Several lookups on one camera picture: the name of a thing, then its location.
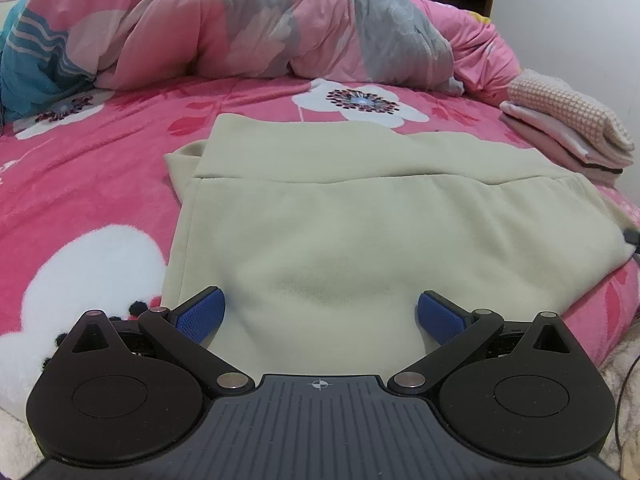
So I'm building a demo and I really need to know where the folded checked waffle cloth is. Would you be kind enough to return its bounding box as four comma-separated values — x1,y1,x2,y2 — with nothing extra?
506,70,637,167

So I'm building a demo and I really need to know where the cream hoodie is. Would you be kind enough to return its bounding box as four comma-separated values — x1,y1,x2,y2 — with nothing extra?
162,112,633,377

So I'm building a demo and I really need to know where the folded pale pink garment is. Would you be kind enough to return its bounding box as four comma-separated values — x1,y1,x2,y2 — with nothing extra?
499,100,627,187

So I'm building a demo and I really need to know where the pink grey floral duvet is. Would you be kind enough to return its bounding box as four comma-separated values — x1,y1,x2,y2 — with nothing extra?
0,0,467,122

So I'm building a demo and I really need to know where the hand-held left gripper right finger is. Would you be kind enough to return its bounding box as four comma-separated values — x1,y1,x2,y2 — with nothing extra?
387,290,593,396

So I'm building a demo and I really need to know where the white fluffy blanket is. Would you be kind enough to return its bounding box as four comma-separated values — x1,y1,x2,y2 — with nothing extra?
0,329,640,480

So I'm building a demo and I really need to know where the pink floral bed sheet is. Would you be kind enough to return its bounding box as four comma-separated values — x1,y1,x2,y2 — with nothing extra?
0,72,640,411

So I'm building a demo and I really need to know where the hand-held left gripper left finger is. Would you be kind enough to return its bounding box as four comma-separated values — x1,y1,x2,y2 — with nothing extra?
47,286,255,396

